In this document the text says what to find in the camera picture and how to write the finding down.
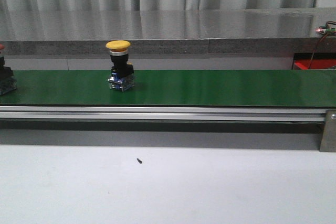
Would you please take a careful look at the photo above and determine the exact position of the aluminium conveyor frame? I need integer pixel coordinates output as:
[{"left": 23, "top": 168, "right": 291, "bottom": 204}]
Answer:
[{"left": 1, "top": 106, "right": 328, "bottom": 123}]

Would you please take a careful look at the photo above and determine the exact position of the small green circuit board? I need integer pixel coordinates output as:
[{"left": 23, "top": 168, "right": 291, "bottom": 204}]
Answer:
[{"left": 316, "top": 26, "right": 335, "bottom": 35}]

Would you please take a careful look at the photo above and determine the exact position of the red plastic tray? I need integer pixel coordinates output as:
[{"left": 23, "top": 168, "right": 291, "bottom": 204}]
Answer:
[{"left": 292, "top": 59, "right": 335, "bottom": 70}]

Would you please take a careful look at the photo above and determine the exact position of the green conveyor belt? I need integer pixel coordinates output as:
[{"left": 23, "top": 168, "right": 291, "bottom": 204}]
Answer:
[{"left": 1, "top": 70, "right": 335, "bottom": 108}]

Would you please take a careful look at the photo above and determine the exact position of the grey stone counter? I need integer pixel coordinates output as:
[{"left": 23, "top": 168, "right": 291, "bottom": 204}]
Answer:
[{"left": 1, "top": 8, "right": 335, "bottom": 56}]

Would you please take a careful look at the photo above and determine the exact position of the red and black wire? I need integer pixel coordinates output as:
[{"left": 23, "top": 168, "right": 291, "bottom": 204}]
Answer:
[{"left": 307, "top": 21, "right": 336, "bottom": 70}]

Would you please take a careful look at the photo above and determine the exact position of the metal conveyor support bracket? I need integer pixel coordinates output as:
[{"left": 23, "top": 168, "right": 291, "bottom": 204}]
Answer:
[{"left": 319, "top": 110, "right": 336, "bottom": 153}]

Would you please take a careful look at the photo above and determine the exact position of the yellow mushroom push button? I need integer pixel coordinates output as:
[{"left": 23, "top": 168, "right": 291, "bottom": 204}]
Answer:
[{"left": 106, "top": 40, "right": 134, "bottom": 92}]

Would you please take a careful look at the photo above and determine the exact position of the red mushroom push button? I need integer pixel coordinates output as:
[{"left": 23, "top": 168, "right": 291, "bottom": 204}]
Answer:
[{"left": 1, "top": 56, "right": 17, "bottom": 96}]

